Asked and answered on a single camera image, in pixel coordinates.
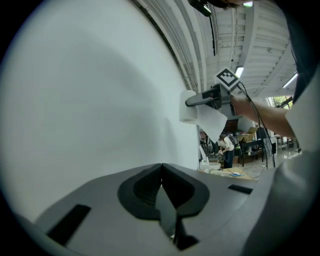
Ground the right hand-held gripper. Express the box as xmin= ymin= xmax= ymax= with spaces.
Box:
xmin=184 ymin=66 xmax=244 ymax=119

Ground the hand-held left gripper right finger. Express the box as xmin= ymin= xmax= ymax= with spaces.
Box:
xmin=161 ymin=163 xmax=261 ymax=252

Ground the black ceiling bar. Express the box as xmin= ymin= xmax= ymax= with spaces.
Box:
xmin=208 ymin=4 xmax=219 ymax=58

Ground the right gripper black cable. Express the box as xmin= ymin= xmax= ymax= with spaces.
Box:
xmin=236 ymin=82 xmax=276 ymax=169

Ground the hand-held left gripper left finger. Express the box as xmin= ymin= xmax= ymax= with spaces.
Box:
xmin=33 ymin=163 xmax=179 ymax=256

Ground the person's black t-shirt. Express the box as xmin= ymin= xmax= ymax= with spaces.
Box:
xmin=281 ymin=0 xmax=320 ymax=104

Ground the large cardboard box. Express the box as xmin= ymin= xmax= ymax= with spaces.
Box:
xmin=197 ymin=167 xmax=255 ymax=181

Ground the small open cardboard box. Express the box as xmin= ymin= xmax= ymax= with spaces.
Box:
xmin=239 ymin=126 xmax=259 ymax=143

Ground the dark wooden table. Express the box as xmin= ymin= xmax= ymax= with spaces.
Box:
xmin=238 ymin=139 xmax=266 ymax=168

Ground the white toilet paper roll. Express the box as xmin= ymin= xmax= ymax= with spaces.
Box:
xmin=178 ymin=89 xmax=229 ymax=143

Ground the white toilet with raised lid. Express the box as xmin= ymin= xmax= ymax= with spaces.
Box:
xmin=198 ymin=144 xmax=222 ymax=171

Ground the person's right forearm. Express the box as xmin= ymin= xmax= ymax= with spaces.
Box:
xmin=229 ymin=94 xmax=299 ymax=140

